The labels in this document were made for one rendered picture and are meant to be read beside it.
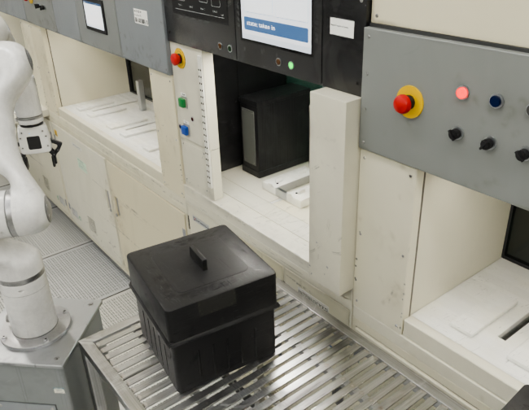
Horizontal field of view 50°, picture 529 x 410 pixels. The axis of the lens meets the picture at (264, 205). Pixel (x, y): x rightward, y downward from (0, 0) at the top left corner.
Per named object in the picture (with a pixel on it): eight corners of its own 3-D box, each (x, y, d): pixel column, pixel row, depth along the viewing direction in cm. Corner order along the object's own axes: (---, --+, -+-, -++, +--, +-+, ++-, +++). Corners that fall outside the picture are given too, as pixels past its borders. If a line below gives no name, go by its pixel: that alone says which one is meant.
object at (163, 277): (128, 285, 151) (120, 243, 145) (227, 252, 164) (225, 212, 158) (169, 350, 128) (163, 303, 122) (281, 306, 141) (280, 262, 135)
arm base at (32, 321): (-14, 349, 153) (-33, 293, 145) (20, 305, 170) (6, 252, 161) (53, 353, 151) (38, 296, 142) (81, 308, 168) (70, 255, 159)
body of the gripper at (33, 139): (12, 125, 189) (20, 156, 194) (45, 122, 191) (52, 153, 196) (16, 118, 195) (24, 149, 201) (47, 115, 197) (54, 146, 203)
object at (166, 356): (229, 297, 170) (225, 248, 162) (277, 352, 149) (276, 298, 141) (140, 330, 158) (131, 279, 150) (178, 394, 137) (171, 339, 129)
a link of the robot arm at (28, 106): (11, 119, 188) (41, 116, 189) (1, 80, 181) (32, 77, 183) (15, 111, 195) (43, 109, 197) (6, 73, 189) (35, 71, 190)
